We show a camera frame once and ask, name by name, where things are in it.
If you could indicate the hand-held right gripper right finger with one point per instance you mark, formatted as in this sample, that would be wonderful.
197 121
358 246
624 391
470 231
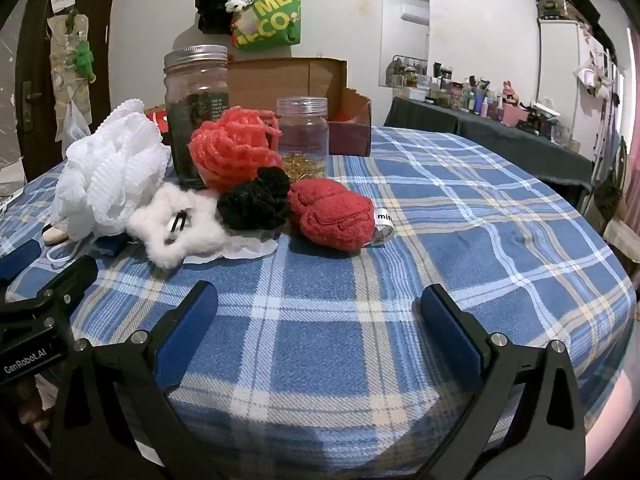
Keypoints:
450 330

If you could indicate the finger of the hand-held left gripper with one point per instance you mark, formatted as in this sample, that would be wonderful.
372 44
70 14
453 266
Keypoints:
20 256
67 280

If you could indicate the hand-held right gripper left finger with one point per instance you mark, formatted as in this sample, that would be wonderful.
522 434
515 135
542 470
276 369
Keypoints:
192 320

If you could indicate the round beige powder puff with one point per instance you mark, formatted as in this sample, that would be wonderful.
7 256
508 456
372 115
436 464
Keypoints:
52 235

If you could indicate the white mesh bath pouf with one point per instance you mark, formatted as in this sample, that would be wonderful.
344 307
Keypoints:
110 170

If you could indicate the black scrunchie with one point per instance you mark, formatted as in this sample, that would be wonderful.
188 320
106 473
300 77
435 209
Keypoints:
255 200

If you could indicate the red plush toy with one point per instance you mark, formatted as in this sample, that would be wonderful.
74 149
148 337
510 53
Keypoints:
330 215

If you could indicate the coral mesh bath pouf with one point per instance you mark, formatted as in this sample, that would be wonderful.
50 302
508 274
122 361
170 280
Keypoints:
230 150

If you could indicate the cardboard box with red lining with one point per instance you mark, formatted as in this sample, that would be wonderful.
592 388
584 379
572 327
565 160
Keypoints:
310 77

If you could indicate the clear plastic bag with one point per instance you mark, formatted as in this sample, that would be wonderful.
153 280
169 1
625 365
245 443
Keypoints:
77 122

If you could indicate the grey star-print board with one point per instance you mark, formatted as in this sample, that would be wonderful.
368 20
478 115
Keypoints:
10 85

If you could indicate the dark brown door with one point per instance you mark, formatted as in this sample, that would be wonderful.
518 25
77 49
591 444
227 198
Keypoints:
105 85

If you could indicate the table with dark cloth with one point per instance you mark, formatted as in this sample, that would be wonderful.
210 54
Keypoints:
500 145

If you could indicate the hanging door organizer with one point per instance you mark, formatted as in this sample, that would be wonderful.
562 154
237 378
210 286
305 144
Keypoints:
62 60

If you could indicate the green plush toy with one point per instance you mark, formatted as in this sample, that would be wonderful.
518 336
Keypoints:
84 60

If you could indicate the clear plastic jar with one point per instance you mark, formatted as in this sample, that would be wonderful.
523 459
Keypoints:
302 135

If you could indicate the glass jar with metal lid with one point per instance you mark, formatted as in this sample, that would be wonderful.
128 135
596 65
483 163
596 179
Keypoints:
195 95

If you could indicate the row of cosmetic bottles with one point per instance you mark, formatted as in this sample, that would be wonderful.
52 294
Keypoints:
470 92

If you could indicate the green tote bag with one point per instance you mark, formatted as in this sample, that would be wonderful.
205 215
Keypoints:
270 20

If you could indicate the black bag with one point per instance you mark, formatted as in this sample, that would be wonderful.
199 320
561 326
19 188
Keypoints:
212 5

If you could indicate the dark suitcase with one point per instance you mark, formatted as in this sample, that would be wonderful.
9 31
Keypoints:
555 5

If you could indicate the wall mirror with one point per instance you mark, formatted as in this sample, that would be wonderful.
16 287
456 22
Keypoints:
405 0

